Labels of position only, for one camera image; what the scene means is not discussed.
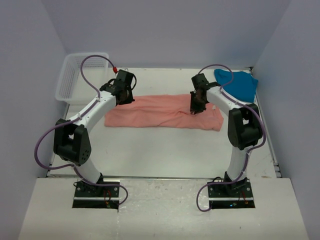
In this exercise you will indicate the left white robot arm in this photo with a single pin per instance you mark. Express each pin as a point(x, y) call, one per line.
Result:
point(71, 137)

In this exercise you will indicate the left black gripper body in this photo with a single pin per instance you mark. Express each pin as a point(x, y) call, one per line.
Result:
point(129, 98)

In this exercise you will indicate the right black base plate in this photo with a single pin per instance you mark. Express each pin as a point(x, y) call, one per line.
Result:
point(231, 196)

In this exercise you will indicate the white plastic basket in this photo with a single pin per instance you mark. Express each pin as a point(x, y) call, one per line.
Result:
point(71, 87)

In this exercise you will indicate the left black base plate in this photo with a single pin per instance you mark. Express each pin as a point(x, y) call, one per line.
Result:
point(88, 196)

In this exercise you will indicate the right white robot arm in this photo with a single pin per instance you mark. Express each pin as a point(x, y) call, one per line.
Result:
point(244, 130)

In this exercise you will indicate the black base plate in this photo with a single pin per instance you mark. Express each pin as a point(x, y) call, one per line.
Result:
point(231, 196)
point(88, 196)

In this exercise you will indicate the blue folded t shirt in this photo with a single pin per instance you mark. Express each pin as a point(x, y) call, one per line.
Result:
point(243, 87)

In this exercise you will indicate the pink t shirt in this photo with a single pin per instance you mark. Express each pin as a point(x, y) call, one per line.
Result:
point(170, 111)

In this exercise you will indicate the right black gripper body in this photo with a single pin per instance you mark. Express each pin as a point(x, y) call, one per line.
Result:
point(197, 105)

